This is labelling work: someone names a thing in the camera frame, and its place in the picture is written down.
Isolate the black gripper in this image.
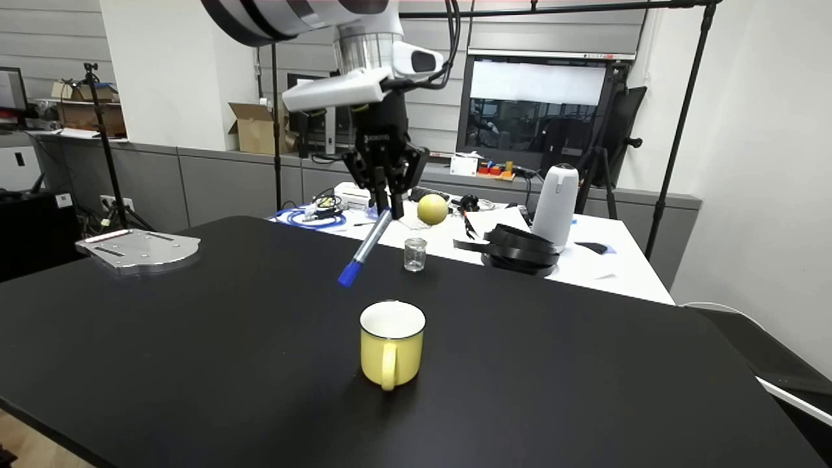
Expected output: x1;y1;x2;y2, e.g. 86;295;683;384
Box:
342;89;430;221

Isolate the grey low partition cabinet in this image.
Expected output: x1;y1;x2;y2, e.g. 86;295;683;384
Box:
31;129;705;291

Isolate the small white box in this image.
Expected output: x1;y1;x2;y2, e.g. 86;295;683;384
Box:
446;150;484;178

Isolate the black light stand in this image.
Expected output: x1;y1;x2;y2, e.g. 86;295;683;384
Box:
642;0;722;261

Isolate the stack of white papers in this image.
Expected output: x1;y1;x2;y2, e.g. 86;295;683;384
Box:
76;226;206;272

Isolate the computer monitor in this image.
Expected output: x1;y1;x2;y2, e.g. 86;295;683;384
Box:
454;52;620;173

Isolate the black camera on tripod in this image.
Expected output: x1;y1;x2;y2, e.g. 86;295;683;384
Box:
575;63;649;221

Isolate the blue coiled cable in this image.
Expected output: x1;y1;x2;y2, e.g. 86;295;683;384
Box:
274;202;351;233

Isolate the black tripod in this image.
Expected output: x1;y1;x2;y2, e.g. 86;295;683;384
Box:
79;60;156;233

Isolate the black bowl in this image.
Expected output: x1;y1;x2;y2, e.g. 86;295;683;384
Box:
481;221;559;277

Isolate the blue and clear pen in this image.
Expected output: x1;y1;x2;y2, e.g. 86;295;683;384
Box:
336;206;395;291

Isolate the open cardboard box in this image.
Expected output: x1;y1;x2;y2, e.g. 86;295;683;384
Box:
226;99;290;159

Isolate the white jug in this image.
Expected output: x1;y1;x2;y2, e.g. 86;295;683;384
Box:
527;164;581;252

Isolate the yellow enamel mug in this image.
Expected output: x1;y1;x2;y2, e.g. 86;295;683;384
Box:
355;298;429;394

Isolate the white flat board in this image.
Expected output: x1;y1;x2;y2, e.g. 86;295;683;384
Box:
754;373;832;430

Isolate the thin black pole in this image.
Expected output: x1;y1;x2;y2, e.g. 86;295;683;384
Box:
269;39;285;213

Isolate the brown box on shelf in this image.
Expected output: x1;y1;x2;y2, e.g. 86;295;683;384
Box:
55;96;129;139

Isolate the yellow ball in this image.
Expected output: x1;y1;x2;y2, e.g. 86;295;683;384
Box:
416;191;453;228

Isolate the white table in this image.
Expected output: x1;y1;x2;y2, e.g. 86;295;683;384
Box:
267;181;677;310

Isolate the small clear glass jar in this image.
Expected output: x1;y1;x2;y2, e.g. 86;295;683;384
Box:
401;233;430;276

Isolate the black hand tool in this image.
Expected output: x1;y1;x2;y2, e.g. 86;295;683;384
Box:
454;206;481;241

